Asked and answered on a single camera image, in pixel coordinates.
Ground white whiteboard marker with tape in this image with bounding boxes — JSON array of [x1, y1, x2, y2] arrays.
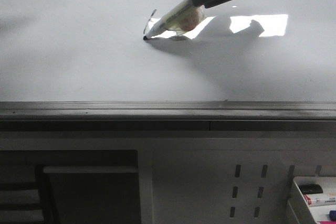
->
[[143, 0, 205, 40]]

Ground grey aluminium whiteboard tray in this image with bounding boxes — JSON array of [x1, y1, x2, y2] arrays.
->
[[1, 101, 335, 132]]

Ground white glossy whiteboard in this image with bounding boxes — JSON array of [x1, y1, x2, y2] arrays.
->
[[1, 0, 335, 102]]

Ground white perforated metal panel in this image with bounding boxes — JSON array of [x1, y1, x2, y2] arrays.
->
[[138, 138, 335, 223]]

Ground black marker in bin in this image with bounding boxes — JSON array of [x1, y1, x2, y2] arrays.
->
[[298, 184, 323, 195]]

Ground red white marker in bin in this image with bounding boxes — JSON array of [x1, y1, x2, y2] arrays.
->
[[303, 193, 335, 207]]

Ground white marker storage bin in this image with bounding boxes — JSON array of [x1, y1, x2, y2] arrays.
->
[[286, 176, 335, 223]]

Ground dark cabinet with white shelf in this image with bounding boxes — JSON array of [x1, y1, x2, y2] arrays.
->
[[1, 150, 141, 223]]

